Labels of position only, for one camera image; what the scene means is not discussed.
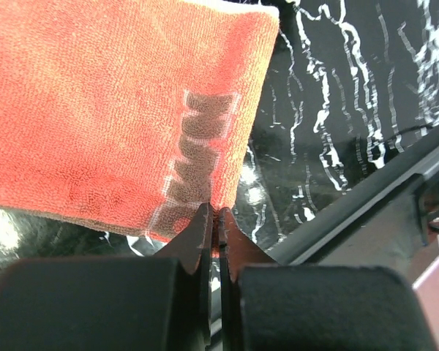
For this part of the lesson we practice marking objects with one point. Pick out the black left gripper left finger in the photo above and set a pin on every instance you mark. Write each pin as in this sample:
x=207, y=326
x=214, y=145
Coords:
x=161, y=302

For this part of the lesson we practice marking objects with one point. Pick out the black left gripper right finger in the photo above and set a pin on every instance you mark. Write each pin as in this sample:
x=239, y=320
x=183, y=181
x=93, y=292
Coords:
x=267, y=306

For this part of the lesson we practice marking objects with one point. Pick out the brown towel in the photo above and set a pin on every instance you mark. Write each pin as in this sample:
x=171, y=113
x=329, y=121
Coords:
x=125, y=116

